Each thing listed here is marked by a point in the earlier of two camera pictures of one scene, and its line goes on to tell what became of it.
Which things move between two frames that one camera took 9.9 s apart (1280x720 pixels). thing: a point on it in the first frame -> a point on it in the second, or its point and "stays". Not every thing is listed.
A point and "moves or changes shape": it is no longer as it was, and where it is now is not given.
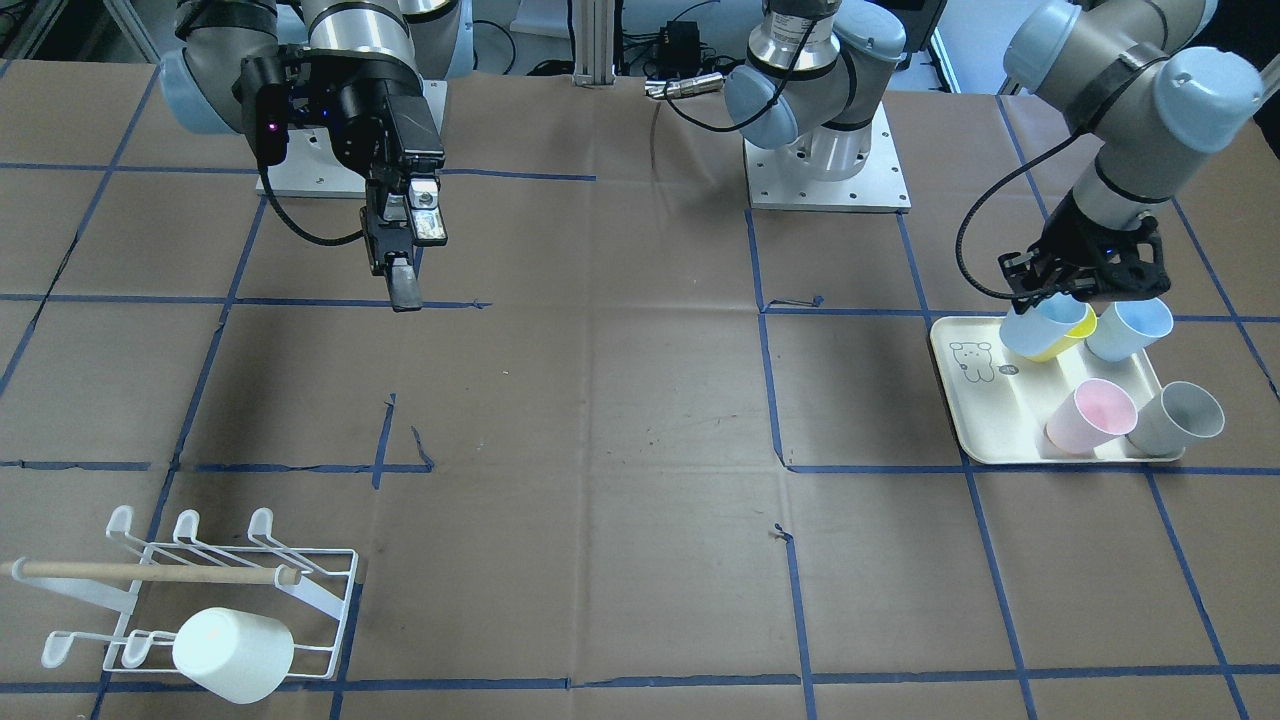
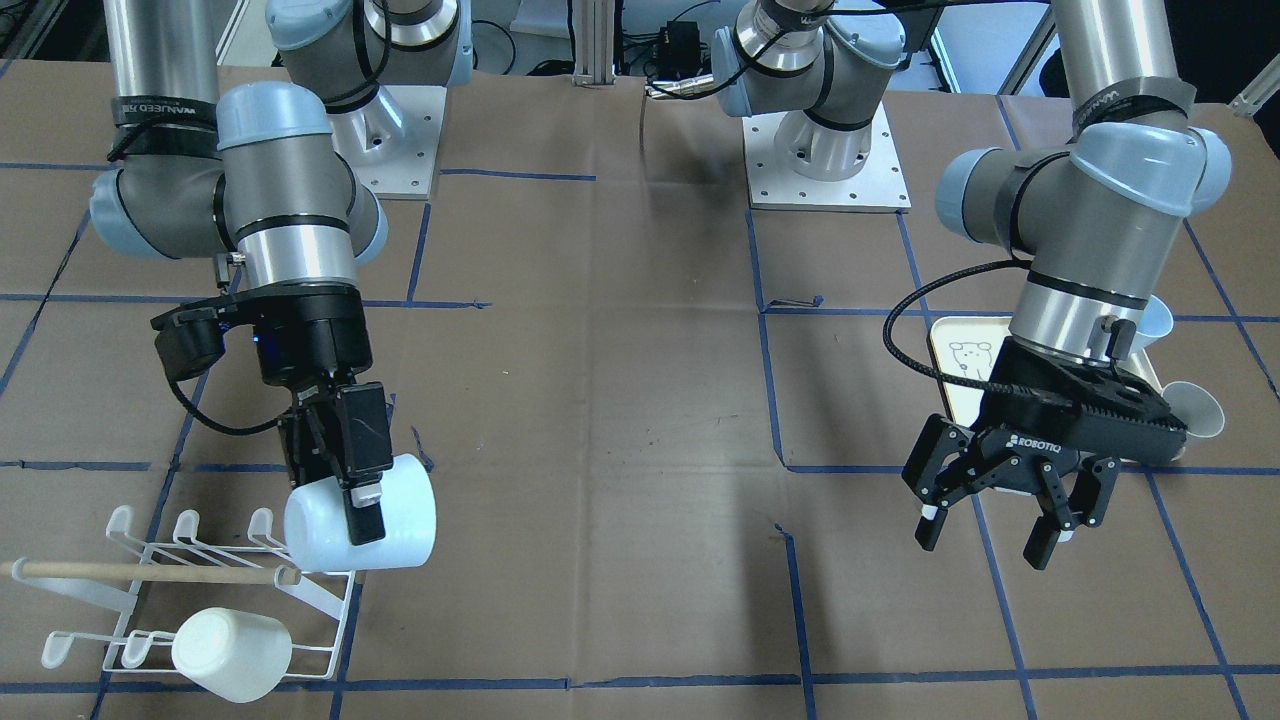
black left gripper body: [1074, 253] -> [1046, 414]
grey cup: [1179, 413] stays
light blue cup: [1038, 328] moves or changes shape
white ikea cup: [239, 656] stays
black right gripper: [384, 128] -> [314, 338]
